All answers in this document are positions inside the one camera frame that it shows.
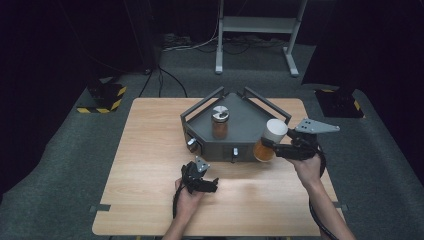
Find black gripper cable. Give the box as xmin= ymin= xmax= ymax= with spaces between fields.
xmin=307 ymin=146 xmax=340 ymax=240
xmin=171 ymin=183 xmax=186 ymax=220

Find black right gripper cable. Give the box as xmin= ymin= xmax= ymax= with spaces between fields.
xmin=307 ymin=146 xmax=340 ymax=240

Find white floor cable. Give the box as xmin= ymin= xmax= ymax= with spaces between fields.
xmin=162 ymin=18 xmax=220 ymax=53

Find person's left hand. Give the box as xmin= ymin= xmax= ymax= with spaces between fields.
xmin=173 ymin=177 xmax=206 ymax=220

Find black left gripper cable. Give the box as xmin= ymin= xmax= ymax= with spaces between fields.
xmin=171 ymin=183 xmax=186 ymax=220

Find black base with hazard stripes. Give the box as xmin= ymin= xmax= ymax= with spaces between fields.
xmin=76 ymin=76 xmax=128 ymax=115
xmin=314 ymin=87 xmax=366 ymax=119

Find orange jar with white lid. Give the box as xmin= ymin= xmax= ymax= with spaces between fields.
xmin=252 ymin=118 xmax=289 ymax=164

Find black corner storage rack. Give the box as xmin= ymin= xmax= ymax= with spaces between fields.
xmin=180 ymin=86 xmax=293 ymax=164

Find grey metal stand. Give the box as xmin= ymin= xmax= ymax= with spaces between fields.
xmin=214 ymin=0 xmax=308 ymax=79

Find small jar with silver lid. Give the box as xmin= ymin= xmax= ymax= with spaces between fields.
xmin=210 ymin=105 xmax=231 ymax=140

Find black floor cable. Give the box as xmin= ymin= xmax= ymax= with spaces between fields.
xmin=157 ymin=64 xmax=189 ymax=99
xmin=138 ymin=69 xmax=155 ymax=98

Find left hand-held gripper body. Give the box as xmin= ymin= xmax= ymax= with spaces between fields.
xmin=180 ymin=155 xmax=210 ymax=195

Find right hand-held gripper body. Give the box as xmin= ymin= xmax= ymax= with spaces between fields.
xmin=275 ymin=117 xmax=341 ymax=162

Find person's right hand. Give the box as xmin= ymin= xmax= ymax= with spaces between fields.
xmin=285 ymin=154 xmax=323 ymax=192

